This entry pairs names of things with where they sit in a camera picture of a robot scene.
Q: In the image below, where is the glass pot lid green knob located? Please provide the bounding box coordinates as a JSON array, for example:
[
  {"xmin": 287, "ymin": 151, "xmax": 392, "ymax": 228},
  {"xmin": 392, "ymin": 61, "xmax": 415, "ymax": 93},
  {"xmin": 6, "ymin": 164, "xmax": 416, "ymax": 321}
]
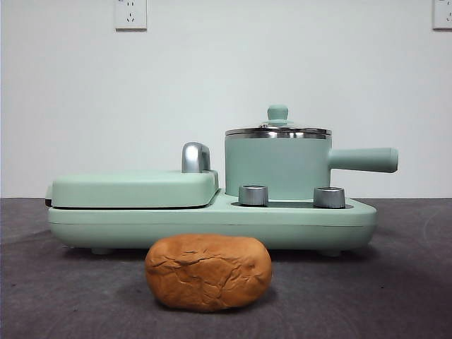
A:
[{"xmin": 225, "ymin": 104, "xmax": 333, "ymax": 138}]

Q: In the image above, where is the brown potato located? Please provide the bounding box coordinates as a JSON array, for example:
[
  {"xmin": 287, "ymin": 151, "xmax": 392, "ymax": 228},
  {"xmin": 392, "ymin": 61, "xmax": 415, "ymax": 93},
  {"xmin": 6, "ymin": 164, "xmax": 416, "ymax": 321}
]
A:
[{"xmin": 144, "ymin": 232, "xmax": 273, "ymax": 312}]

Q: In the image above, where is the silver control knob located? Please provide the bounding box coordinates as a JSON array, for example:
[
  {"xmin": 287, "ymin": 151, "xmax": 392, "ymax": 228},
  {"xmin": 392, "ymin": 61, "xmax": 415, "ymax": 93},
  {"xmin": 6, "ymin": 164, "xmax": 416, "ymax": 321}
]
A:
[
  {"xmin": 238, "ymin": 184, "xmax": 270, "ymax": 206},
  {"xmin": 312, "ymin": 186, "xmax": 346, "ymax": 208}
]

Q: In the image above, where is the mint green breakfast machine base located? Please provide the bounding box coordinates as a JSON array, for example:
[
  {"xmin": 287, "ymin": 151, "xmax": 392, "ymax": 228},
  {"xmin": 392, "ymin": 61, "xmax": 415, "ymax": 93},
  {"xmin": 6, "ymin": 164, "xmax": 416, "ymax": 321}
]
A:
[{"xmin": 47, "ymin": 189, "xmax": 378, "ymax": 256}]

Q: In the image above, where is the mint green hinged griddle cover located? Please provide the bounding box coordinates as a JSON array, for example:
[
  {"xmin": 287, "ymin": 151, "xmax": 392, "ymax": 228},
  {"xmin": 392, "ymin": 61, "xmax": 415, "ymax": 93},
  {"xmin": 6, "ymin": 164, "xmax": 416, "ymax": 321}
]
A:
[{"xmin": 45, "ymin": 169, "xmax": 220, "ymax": 210}]

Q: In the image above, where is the chrome griddle cover handle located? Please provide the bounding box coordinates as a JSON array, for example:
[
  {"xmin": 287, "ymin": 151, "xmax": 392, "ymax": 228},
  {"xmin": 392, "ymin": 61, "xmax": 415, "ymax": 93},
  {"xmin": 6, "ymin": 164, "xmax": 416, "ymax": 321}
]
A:
[{"xmin": 181, "ymin": 141, "xmax": 213, "ymax": 174}]

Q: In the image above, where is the mint green pot with handle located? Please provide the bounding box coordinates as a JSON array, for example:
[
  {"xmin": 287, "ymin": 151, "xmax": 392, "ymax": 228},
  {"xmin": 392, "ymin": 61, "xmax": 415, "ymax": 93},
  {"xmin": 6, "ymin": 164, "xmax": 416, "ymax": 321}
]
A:
[{"xmin": 224, "ymin": 129, "xmax": 400, "ymax": 198}]

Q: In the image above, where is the white wall socket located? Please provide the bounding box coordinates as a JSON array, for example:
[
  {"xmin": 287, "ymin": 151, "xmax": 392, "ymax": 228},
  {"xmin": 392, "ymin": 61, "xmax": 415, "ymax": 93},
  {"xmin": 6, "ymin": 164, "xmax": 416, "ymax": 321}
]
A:
[
  {"xmin": 432, "ymin": 0, "xmax": 452, "ymax": 30},
  {"xmin": 114, "ymin": 0, "xmax": 148, "ymax": 32}
]

